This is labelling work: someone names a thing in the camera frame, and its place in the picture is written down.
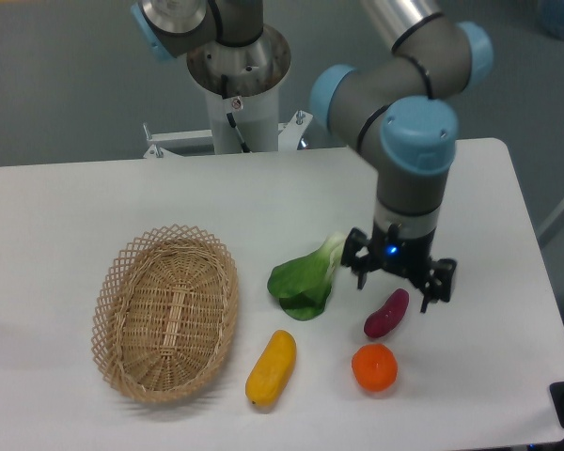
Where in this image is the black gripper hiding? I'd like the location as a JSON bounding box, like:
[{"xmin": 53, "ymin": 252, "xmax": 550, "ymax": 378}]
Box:
[{"xmin": 340, "ymin": 225, "xmax": 457, "ymax": 314}]

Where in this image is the yellow mango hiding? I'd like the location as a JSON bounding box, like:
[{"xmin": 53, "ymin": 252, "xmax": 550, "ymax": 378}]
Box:
[{"xmin": 245, "ymin": 330, "xmax": 297, "ymax": 408}]

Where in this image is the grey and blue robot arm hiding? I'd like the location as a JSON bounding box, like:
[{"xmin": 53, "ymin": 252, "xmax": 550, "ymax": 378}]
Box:
[{"xmin": 131, "ymin": 1, "xmax": 494, "ymax": 303}]

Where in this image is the purple sweet potato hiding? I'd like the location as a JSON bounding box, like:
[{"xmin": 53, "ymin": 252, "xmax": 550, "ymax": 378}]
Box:
[{"xmin": 363, "ymin": 288, "xmax": 410, "ymax": 339}]

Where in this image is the green bok choy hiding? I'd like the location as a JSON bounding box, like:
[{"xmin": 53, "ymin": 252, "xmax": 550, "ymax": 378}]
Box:
[{"xmin": 267, "ymin": 232, "xmax": 347, "ymax": 321}]

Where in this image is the orange tangerine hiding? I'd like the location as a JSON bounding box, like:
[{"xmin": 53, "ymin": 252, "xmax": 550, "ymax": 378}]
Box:
[{"xmin": 352, "ymin": 343, "xmax": 399, "ymax": 393}]

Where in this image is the woven wicker basket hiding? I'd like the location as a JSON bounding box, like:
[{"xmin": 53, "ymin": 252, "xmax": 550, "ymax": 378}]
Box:
[{"xmin": 91, "ymin": 225, "xmax": 239, "ymax": 403}]

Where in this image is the blue object in corner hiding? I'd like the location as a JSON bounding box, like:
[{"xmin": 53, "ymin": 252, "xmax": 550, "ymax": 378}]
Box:
[{"xmin": 537, "ymin": 0, "xmax": 564, "ymax": 40}]

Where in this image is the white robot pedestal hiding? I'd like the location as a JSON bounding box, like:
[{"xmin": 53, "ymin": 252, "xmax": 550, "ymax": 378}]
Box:
[{"xmin": 186, "ymin": 24, "xmax": 290, "ymax": 154}]

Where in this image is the black cable on pedestal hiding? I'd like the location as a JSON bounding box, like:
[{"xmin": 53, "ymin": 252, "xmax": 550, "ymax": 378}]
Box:
[{"xmin": 220, "ymin": 74, "xmax": 252, "ymax": 154}]

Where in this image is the white metal base frame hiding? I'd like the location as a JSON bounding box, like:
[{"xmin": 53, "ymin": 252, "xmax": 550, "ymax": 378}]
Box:
[{"xmin": 142, "ymin": 110, "xmax": 314, "ymax": 159}]

